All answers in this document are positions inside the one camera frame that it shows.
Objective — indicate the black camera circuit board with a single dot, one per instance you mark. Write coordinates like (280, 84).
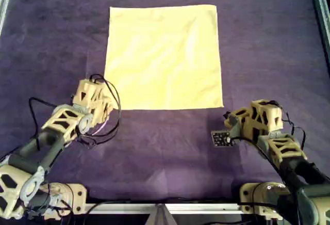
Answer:
(220, 138)

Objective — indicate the grey triangular camera stand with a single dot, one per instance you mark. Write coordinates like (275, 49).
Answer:
(161, 217)

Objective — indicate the tan lattice right robot arm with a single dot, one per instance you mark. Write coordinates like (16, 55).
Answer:
(296, 176)

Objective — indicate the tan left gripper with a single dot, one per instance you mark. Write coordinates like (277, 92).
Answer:
(103, 106)

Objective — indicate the tan right arm base plate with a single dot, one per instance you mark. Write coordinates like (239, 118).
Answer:
(247, 194)

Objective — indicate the yellow microfibre cloth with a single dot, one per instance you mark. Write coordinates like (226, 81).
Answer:
(162, 60)

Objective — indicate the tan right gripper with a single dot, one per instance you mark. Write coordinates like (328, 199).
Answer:
(251, 124)

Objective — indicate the purple felt table cover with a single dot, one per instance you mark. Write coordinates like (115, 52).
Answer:
(51, 54)

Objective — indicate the tan left arm base plate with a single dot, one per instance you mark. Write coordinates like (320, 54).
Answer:
(77, 196)

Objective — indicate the tan lattice left robot arm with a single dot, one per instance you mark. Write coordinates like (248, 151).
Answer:
(33, 152)

